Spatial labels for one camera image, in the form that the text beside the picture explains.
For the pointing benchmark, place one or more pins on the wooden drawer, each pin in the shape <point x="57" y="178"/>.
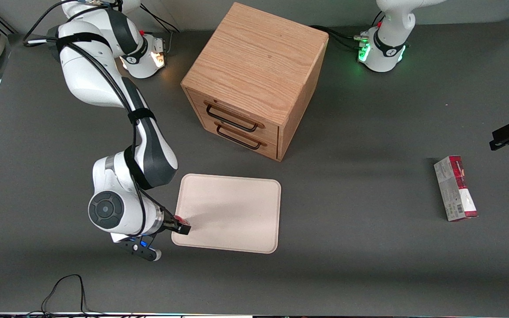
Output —
<point x="268" y="131"/>
<point x="268" y="148"/>

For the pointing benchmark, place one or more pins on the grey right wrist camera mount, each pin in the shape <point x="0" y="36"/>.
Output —
<point x="142" y="249"/>

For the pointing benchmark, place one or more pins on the wooden bottom drawer front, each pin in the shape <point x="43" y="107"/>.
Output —
<point x="268" y="148"/>

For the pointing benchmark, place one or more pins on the beige rectangular tray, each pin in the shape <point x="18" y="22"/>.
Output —
<point x="232" y="212"/>

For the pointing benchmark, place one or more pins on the grey and red carton box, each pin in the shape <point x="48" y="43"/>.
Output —
<point x="455" y="190"/>

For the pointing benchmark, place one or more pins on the wooden top drawer front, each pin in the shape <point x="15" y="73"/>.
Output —
<point x="268" y="131"/>

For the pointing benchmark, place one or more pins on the wooden two-drawer cabinet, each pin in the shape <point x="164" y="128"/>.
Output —
<point x="254" y="57"/>

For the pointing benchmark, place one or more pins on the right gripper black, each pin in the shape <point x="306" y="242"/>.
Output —
<point x="170" y="224"/>

